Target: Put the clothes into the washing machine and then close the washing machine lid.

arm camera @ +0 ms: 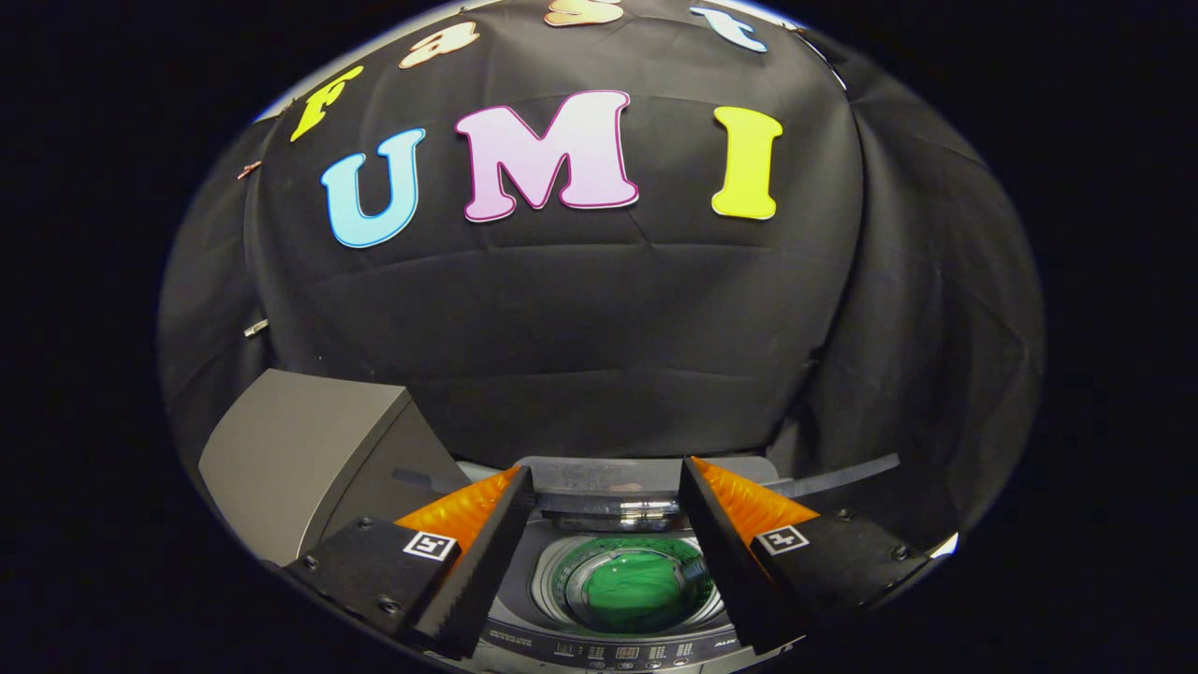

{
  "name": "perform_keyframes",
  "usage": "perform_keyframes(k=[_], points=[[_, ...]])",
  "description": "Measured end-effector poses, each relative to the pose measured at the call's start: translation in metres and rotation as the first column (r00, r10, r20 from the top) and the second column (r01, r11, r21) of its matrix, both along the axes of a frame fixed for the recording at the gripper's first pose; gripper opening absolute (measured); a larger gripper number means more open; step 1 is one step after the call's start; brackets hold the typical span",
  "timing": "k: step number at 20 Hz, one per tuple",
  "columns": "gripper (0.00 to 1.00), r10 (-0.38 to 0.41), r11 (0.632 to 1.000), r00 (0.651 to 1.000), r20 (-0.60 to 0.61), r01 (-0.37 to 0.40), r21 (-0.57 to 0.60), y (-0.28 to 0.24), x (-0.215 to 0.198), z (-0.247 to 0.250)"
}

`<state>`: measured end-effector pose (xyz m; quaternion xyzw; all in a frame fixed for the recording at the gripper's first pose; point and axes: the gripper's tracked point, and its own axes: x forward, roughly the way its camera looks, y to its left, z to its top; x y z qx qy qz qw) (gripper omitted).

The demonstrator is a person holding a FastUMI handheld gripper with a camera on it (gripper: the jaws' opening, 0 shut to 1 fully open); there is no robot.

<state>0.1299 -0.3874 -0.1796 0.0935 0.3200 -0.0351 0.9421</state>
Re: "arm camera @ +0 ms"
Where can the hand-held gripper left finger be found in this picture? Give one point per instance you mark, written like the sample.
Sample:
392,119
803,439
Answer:
473,580

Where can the black backdrop cloth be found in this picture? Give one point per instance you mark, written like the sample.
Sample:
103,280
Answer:
562,328

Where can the grey cabinet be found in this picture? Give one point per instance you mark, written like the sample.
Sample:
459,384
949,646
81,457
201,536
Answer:
299,440

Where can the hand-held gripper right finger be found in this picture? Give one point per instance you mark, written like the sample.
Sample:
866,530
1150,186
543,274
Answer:
730,571

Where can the green polo shirt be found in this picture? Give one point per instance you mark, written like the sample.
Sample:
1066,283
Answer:
636,590

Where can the grey washing machine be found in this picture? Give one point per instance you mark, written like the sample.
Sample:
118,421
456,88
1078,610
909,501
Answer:
599,646

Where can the red clip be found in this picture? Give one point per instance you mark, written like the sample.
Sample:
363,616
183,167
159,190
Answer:
248,169

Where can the white clip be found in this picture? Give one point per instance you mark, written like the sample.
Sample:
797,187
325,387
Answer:
255,327

